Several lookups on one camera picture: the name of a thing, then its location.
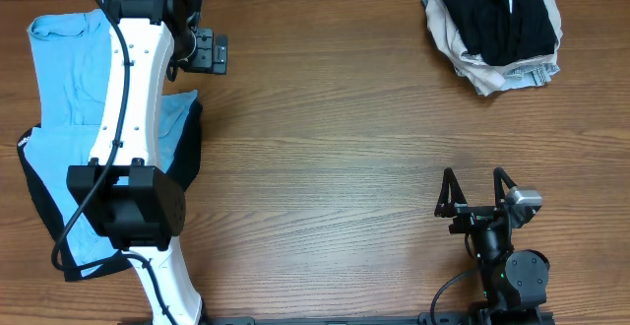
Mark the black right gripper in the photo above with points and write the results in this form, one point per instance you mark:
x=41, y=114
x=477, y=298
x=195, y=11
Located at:
x=472, y=215

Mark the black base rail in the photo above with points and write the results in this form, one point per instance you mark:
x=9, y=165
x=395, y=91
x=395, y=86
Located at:
x=339, y=319

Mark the black t-shirt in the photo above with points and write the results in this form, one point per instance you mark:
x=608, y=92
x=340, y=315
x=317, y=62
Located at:
x=503, y=31

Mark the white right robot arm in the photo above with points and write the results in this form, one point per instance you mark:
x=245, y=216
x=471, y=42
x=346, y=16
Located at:
x=513, y=282

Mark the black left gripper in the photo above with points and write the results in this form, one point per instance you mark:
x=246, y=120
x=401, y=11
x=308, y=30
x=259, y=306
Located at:
x=208, y=50

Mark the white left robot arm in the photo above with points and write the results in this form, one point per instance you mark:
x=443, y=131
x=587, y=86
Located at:
x=122, y=191

